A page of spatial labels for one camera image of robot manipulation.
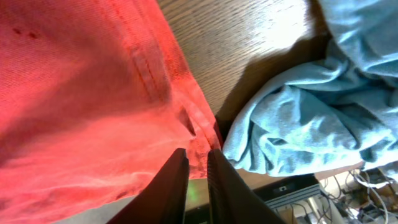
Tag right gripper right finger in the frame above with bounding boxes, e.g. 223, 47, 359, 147
207, 149, 284, 224

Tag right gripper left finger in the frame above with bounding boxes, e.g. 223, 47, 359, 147
108, 148, 190, 224

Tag orange t-shirt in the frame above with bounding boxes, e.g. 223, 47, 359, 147
1, 0, 220, 223

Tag light blue crumpled garment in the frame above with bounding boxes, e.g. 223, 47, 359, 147
223, 0, 397, 177

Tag tangled cables under table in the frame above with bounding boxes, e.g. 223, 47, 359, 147
289, 167, 398, 224

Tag grey equipment under table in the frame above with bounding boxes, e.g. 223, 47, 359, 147
254, 174, 321, 209

